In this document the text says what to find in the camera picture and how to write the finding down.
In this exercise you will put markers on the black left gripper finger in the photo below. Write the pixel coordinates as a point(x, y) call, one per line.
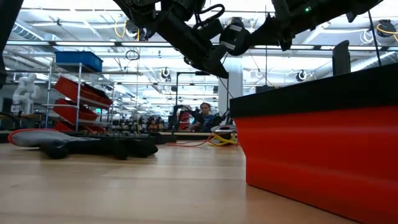
point(216, 62)

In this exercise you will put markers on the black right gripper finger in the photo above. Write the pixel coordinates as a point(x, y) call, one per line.
point(267, 31)

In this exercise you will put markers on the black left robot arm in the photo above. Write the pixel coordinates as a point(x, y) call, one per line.
point(9, 37)

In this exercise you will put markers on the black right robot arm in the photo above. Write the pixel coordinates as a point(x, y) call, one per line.
point(342, 9)

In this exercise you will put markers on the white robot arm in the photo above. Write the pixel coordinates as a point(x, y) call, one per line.
point(25, 93)

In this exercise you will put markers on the white building pillar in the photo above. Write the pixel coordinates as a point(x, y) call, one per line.
point(236, 87)

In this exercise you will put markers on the person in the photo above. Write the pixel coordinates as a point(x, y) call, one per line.
point(205, 118)

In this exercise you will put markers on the blue storage bin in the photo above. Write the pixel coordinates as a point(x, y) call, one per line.
point(79, 60)

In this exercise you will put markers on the black screwdriver bit case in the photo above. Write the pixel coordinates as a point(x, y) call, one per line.
point(133, 137)

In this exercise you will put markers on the red storage bin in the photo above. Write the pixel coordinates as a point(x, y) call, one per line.
point(71, 113)
point(81, 91)
point(63, 127)

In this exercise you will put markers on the metal shelf rack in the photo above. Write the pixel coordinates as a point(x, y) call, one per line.
point(78, 93)

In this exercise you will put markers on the red box with grey lid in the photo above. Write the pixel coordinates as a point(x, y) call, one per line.
point(311, 155)

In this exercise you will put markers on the grey black work glove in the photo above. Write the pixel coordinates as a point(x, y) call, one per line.
point(46, 138)

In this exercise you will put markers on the black background station frame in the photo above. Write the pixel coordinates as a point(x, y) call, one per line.
point(186, 73)

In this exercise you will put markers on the black upright post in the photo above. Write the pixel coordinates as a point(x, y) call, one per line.
point(341, 59)

